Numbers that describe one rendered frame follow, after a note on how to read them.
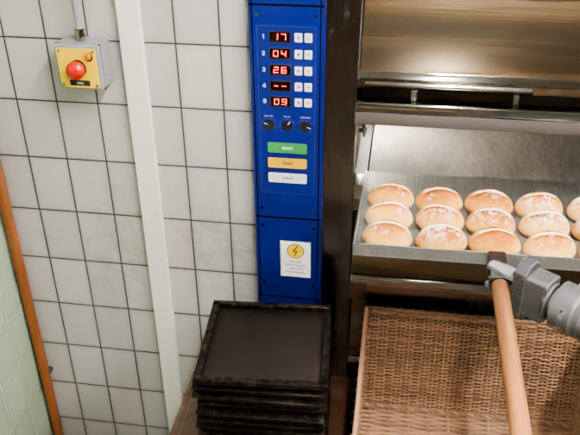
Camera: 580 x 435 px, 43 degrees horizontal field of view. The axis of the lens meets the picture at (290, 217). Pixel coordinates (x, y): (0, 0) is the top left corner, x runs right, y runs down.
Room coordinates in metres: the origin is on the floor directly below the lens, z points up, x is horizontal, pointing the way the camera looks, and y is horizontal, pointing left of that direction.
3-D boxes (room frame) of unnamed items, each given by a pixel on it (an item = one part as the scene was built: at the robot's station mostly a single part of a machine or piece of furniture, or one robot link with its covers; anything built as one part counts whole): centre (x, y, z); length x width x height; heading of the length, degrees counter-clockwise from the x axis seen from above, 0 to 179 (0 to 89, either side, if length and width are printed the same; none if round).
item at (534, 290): (1.05, -0.46, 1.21); 0.12 x 0.10 x 0.13; 46
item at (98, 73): (1.58, 0.45, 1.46); 0.10 x 0.07 x 0.10; 81
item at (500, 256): (1.14, -0.39, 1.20); 0.09 x 0.04 x 0.03; 171
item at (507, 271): (1.11, -0.39, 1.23); 0.06 x 0.03 x 0.02; 46
